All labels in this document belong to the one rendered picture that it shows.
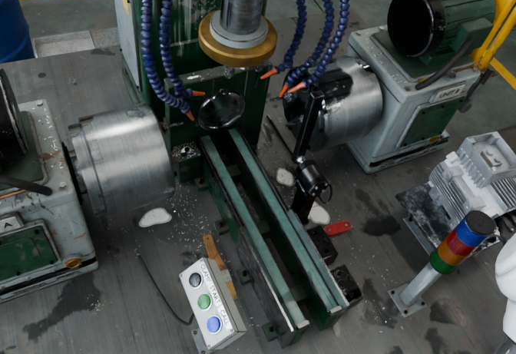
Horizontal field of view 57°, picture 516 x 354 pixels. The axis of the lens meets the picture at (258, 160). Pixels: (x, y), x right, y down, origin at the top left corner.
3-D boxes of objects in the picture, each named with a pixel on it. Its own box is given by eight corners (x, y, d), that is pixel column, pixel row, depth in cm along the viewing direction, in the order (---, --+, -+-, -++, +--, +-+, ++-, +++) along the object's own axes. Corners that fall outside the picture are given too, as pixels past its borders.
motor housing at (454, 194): (418, 190, 139) (445, 149, 124) (470, 177, 144) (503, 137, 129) (454, 249, 128) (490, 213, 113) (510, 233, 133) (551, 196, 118)
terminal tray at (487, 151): (452, 154, 128) (464, 137, 122) (484, 147, 131) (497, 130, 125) (477, 190, 121) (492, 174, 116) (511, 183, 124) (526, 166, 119)
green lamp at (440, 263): (425, 256, 113) (432, 246, 109) (444, 246, 115) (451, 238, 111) (440, 277, 110) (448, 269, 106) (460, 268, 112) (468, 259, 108)
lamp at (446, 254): (432, 246, 109) (441, 237, 106) (451, 238, 111) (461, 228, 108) (448, 269, 106) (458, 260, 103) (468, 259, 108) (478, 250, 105)
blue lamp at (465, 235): (449, 227, 102) (458, 216, 99) (470, 218, 104) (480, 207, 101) (468, 250, 99) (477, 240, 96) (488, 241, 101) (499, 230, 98)
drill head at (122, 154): (27, 177, 126) (-2, 112, 106) (160, 141, 139) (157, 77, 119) (46, 257, 113) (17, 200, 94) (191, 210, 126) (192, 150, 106)
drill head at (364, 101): (252, 117, 149) (262, 54, 130) (358, 88, 164) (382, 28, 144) (289, 177, 137) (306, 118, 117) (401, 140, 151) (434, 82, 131)
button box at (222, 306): (191, 276, 105) (176, 274, 101) (215, 259, 104) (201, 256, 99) (221, 349, 97) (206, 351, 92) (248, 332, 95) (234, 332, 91)
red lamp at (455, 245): (441, 237, 106) (449, 227, 102) (461, 228, 108) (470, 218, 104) (458, 260, 103) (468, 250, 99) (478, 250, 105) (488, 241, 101)
